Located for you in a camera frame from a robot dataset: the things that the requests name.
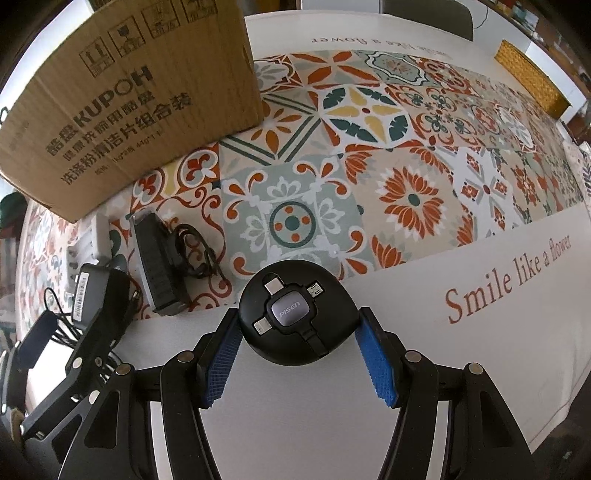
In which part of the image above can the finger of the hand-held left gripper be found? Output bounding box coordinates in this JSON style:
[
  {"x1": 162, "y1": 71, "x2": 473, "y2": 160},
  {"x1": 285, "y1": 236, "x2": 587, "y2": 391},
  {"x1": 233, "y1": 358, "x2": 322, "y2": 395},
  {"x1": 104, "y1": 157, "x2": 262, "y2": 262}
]
[
  {"x1": 0, "y1": 310, "x2": 59, "y2": 417},
  {"x1": 21, "y1": 319, "x2": 122, "y2": 445}
]

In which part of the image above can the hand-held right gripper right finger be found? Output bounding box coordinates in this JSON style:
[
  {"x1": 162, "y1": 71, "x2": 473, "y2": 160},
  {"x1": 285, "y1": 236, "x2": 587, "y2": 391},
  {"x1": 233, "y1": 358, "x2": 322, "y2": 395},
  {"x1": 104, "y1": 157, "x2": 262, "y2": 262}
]
[{"x1": 358, "y1": 307, "x2": 536, "y2": 480}]

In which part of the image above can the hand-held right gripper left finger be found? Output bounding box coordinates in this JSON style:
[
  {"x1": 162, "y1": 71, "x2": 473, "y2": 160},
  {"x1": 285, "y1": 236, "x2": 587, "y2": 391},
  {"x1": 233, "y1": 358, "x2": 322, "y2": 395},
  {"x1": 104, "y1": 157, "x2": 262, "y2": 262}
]
[{"x1": 58, "y1": 308, "x2": 243, "y2": 480}]

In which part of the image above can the black round cable reel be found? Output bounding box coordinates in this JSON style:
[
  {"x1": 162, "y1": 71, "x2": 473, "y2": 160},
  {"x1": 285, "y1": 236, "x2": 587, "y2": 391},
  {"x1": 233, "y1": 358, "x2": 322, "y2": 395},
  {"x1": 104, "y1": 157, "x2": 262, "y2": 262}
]
[{"x1": 238, "y1": 264, "x2": 360, "y2": 369}]

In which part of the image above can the brown cardboard box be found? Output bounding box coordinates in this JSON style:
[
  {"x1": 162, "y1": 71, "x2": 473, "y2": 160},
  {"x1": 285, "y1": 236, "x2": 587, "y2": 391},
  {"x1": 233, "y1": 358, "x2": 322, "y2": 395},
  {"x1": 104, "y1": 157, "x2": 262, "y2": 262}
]
[{"x1": 0, "y1": 0, "x2": 265, "y2": 225}]

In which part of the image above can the white battery charger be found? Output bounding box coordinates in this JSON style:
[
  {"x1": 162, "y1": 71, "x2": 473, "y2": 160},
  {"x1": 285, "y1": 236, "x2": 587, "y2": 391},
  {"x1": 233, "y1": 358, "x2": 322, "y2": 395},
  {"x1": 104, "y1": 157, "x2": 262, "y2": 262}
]
[{"x1": 65, "y1": 213, "x2": 122, "y2": 278}]

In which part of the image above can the black small adapter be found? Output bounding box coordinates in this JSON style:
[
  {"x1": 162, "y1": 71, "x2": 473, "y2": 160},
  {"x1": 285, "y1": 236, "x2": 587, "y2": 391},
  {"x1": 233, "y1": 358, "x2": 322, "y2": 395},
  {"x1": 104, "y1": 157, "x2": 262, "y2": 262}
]
[{"x1": 129, "y1": 207, "x2": 228, "y2": 317}]

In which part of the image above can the patterned table runner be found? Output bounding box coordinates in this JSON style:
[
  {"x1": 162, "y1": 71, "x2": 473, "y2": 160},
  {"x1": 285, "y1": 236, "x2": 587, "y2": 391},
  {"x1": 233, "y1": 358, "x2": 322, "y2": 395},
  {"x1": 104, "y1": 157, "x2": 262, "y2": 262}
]
[{"x1": 18, "y1": 48, "x2": 588, "y2": 320}]

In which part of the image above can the woven tissue box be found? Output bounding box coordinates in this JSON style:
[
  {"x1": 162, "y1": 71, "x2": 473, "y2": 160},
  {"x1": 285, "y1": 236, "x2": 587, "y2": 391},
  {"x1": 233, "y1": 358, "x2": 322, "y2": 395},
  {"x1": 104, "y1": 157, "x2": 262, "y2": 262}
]
[{"x1": 493, "y1": 39, "x2": 572, "y2": 119}]

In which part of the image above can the dark grey dining chair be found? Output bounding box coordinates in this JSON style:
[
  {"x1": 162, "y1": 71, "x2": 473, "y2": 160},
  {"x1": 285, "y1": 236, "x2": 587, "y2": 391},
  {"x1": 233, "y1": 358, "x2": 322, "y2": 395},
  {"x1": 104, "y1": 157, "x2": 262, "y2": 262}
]
[{"x1": 383, "y1": 0, "x2": 475, "y2": 42}]

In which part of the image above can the white counter cabinet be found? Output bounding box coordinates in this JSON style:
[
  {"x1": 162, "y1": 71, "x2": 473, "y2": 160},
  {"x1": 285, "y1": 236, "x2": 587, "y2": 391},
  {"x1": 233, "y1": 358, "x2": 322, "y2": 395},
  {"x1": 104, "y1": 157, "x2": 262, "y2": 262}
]
[{"x1": 475, "y1": 0, "x2": 579, "y2": 61}]

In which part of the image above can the black power adapter with cable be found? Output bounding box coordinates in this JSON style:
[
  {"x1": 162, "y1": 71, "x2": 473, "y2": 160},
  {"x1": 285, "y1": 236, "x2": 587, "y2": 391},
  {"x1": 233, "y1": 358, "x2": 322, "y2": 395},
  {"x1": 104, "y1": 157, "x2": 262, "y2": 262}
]
[{"x1": 43, "y1": 263, "x2": 139, "y2": 345}]

